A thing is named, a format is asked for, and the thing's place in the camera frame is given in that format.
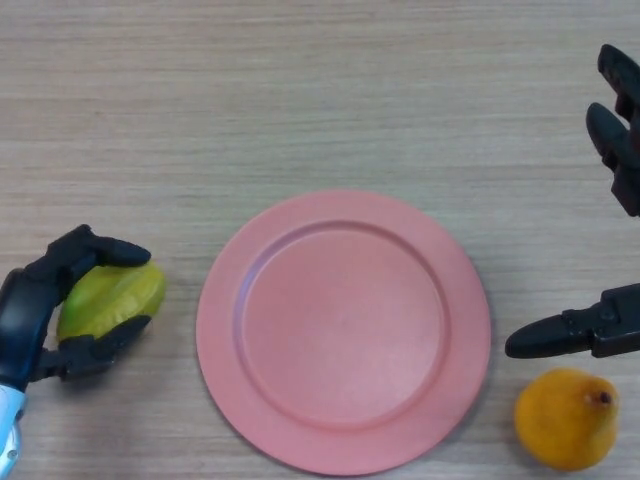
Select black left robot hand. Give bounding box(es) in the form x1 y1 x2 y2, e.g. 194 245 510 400
0 223 153 394

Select yellow-green starfruit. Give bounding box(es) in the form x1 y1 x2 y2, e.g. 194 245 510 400
56 260 167 346

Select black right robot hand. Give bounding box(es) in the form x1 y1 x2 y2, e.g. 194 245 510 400
504 43 640 360

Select pink round plate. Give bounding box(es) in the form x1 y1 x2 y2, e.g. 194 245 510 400
196 189 493 476

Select orange pear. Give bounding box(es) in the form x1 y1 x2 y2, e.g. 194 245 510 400
514 367 621 472

